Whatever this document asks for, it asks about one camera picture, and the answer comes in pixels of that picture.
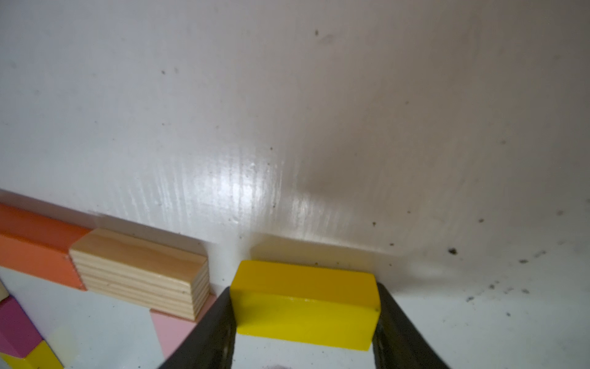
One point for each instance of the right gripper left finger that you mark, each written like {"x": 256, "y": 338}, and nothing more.
{"x": 211, "y": 343}

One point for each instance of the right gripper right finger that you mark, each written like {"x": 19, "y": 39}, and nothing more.
{"x": 397, "y": 344}

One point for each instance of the light pink block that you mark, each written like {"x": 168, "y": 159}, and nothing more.
{"x": 172, "y": 331}

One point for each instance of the yellow block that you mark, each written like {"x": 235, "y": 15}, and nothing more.
{"x": 42, "y": 357}
{"x": 311, "y": 305}

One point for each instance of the wooden block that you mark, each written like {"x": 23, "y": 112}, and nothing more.
{"x": 3, "y": 292}
{"x": 160, "y": 277}

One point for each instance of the magenta block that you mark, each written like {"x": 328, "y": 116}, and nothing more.
{"x": 19, "y": 336}

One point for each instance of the orange block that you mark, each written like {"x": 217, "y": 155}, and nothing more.
{"x": 39, "y": 246}

